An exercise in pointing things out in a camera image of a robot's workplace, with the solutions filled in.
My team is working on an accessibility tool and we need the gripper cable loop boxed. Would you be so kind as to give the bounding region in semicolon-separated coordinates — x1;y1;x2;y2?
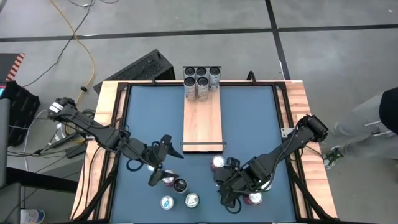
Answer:
224;198;243;215
126;157;146;172

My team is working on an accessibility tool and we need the white and blue shoe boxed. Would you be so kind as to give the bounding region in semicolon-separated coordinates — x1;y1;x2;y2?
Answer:
20;208;46;224

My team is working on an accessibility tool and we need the black metal table frame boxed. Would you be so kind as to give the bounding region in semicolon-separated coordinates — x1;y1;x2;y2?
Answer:
70;70;340;224

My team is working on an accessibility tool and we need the black floor bar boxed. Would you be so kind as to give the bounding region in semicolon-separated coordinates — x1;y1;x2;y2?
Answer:
6;167;79;193

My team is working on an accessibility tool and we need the right gripper cable loop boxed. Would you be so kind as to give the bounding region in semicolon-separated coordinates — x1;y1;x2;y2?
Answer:
224;198;243;215

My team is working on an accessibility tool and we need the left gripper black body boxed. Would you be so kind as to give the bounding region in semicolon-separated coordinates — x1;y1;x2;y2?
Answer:
136;139;170;167

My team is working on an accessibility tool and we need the person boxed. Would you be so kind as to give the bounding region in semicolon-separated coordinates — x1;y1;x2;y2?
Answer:
320;86;398;170

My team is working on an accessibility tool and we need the yellow floor cable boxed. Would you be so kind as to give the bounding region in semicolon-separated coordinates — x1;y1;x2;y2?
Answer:
49;0;96;144

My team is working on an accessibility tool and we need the black board with striped edge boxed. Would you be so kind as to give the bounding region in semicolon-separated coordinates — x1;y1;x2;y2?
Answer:
0;52;25;82

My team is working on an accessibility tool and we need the blue table mat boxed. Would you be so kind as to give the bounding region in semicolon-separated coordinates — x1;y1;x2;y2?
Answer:
110;85;298;223

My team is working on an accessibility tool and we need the left gripper cable loop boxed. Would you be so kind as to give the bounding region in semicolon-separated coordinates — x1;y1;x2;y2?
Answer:
126;157;146;172

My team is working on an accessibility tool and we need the white floor cable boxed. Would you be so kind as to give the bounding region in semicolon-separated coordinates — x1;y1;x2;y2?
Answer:
24;108;68;172

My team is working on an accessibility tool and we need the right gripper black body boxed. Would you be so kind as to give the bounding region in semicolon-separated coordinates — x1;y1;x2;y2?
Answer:
217;157;252;200

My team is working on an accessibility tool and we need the black bag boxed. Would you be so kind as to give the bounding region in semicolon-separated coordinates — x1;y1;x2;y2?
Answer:
6;80;41;147

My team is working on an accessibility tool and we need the long black floor cable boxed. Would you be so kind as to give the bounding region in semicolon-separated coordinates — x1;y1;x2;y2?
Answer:
22;0;94;88

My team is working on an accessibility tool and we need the wooden shelf with black rails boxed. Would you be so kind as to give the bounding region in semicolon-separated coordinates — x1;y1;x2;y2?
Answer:
180;65;228;154

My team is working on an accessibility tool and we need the grey floor box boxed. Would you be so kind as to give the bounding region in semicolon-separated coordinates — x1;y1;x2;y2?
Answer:
0;182;22;224

